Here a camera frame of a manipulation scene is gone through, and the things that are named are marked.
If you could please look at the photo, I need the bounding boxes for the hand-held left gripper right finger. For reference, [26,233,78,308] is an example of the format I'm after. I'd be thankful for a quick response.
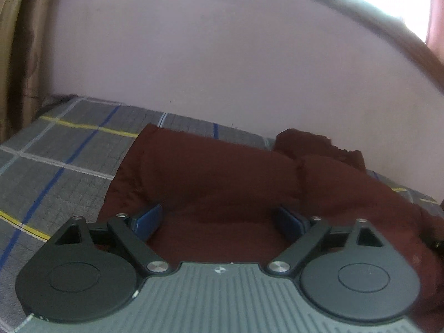
[266,204,386,276]

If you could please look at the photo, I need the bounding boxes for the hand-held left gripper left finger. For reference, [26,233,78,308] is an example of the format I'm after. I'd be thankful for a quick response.
[54,203,171,277]

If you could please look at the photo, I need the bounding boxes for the maroon puffer jacket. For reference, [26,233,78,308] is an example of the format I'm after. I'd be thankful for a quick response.
[96,123,444,333]

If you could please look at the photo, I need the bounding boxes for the grey plaid bed sheet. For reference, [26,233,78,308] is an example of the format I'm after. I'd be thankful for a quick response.
[0,94,444,333]

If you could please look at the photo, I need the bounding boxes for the brown patterned curtain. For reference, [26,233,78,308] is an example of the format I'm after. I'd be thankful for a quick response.
[0,0,56,141]

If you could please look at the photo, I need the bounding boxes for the wooden window frame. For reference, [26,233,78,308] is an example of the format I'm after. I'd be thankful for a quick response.
[54,0,444,94]

